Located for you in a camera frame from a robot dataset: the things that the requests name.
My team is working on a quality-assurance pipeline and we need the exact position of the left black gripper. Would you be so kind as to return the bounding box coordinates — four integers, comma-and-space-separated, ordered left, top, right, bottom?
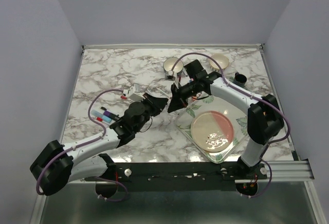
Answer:
134, 92, 168, 133

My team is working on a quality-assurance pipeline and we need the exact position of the floral rectangular tray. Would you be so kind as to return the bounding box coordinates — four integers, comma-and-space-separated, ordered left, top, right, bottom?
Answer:
175, 96, 249, 163

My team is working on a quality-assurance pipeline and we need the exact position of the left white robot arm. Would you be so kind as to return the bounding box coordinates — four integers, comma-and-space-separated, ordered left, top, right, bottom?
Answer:
30, 93, 168, 196

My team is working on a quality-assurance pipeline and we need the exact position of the dark rimmed ceramic bowl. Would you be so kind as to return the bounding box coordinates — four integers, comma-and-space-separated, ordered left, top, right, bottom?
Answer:
163, 58, 184, 76

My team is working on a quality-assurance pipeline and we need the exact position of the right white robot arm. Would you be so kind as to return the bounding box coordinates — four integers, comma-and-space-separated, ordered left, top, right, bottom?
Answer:
168, 60, 284, 179

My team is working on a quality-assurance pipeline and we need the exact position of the striped cream bowl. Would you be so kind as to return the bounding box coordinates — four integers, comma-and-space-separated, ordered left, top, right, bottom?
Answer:
209, 53, 229, 72

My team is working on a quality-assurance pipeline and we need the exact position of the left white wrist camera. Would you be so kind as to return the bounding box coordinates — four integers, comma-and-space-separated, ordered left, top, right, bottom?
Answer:
122, 83, 144, 102

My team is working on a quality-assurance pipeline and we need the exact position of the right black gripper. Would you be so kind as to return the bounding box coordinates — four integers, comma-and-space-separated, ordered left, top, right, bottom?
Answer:
168, 80, 199, 113

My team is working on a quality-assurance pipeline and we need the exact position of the small black cup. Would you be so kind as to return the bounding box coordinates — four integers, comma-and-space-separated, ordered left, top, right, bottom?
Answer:
233, 72, 247, 87

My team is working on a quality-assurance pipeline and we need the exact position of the pink and cream plate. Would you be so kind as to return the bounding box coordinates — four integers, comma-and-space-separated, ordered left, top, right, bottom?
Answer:
191, 111, 234, 153

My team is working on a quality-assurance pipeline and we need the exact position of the black mounting base bar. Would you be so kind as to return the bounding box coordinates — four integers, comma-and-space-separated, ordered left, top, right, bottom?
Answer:
100, 162, 267, 192

